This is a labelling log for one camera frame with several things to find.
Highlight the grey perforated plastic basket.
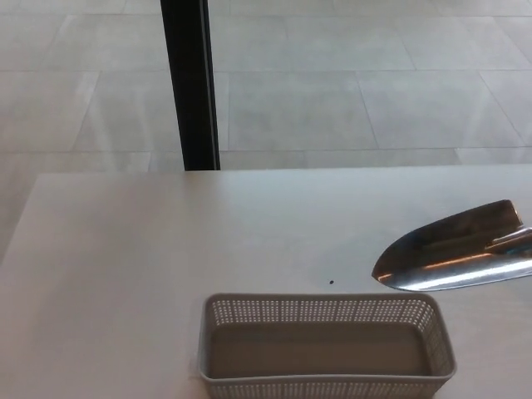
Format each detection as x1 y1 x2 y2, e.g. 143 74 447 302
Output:
199 293 457 399

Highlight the black vertical frame post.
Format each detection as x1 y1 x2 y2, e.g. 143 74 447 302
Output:
160 0 222 172

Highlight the steel garden trowel wooden handle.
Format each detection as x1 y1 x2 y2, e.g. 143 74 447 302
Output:
371 199 532 293

